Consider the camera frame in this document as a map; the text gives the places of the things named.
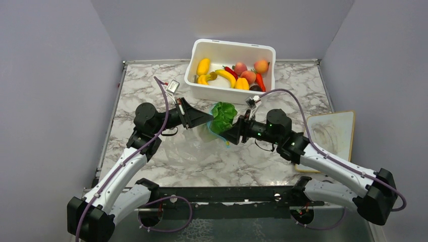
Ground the yellow squash upper left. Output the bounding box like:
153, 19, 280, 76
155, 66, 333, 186
196, 58, 210, 76

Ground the yellow pepper left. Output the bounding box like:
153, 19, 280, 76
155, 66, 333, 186
197, 72, 218, 85

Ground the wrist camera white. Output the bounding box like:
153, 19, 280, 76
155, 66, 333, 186
166, 80, 180, 94
245, 95, 261, 118

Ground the yellow banana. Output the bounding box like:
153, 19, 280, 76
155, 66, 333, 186
215, 70, 236, 88

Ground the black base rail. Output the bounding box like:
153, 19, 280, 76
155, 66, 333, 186
136, 177, 324, 222

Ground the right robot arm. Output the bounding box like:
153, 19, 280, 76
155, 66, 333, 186
220, 109, 398, 225

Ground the orange carrot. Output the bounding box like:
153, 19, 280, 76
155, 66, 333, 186
253, 70, 266, 92

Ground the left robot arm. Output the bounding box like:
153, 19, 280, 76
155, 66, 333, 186
67, 98, 213, 241

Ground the white board wooden frame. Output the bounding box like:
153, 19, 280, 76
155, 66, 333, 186
307, 110, 356, 162

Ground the yellow pepper front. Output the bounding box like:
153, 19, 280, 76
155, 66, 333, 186
235, 78, 250, 90

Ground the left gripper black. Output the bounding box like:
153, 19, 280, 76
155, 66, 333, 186
152, 97, 215, 134

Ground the yellow pepper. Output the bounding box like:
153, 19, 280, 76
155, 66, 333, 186
235, 78, 250, 90
197, 72, 218, 85

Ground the red chili pepper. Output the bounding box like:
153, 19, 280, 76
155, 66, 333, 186
223, 66, 238, 80

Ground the peach front middle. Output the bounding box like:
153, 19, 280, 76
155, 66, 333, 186
240, 70, 256, 85

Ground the peach orange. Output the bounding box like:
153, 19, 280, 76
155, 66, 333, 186
253, 59, 270, 74

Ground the dark purple plum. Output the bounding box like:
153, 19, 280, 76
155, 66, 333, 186
249, 85, 263, 92

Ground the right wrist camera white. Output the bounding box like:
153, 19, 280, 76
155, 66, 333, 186
245, 95, 261, 118

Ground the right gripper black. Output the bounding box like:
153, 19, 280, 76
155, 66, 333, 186
219, 110, 281, 145

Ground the peach back middle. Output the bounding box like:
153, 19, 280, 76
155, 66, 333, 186
232, 62, 248, 77

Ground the green lettuce head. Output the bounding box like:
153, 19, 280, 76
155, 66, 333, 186
210, 102, 238, 134

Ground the clear zip top bag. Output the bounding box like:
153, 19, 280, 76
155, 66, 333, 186
153, 121, 232, 166

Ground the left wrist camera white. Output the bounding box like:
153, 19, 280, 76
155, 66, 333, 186
166, 80, 180, 94

